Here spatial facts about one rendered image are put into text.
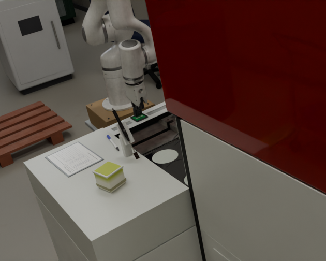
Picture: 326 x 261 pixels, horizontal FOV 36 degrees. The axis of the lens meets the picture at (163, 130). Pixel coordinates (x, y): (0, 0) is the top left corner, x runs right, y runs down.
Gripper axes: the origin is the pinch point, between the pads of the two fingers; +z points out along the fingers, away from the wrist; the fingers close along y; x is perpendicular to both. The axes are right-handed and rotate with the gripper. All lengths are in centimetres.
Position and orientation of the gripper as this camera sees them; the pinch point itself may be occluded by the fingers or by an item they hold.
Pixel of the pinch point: (137, 111)
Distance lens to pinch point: 206.9
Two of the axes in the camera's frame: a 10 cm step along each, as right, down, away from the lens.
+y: -5.6, -4.9, 6.7
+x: -8.3, 3.9, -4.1
